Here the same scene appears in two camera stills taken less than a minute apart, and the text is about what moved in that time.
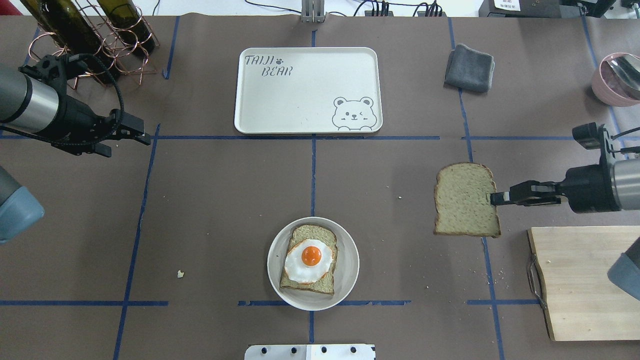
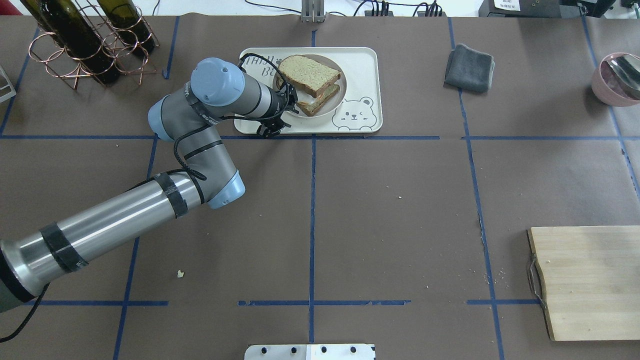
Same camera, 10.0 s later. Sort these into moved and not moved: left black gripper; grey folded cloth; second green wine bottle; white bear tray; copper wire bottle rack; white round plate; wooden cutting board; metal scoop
Moved: white round plate; left black gripper
Not moved: wooden cutting board; copper wire bottle rack; grey folded cloth; white bear tray; second green wine bottle; metal scoop
